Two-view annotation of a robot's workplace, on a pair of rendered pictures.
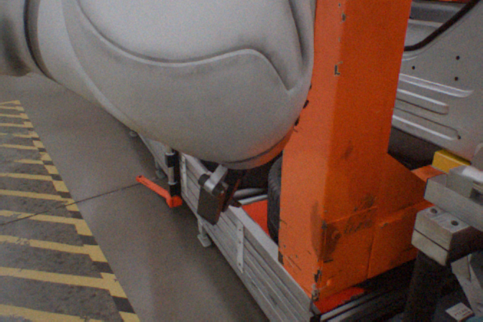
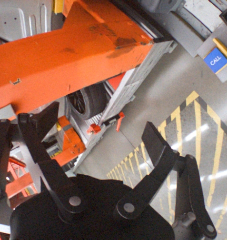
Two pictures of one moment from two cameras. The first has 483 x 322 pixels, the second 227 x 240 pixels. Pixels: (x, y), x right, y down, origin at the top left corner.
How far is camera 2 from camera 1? 0.34 m
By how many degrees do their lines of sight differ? 15
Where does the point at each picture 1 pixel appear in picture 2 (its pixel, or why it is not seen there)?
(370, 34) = not seen: outside the picture
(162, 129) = not seen: outside the picture
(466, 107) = (26, 6)
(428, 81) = (22, 31)
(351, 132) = (55, 53)
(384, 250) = (114, 15)
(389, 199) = (87, 20)
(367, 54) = (0, 66)
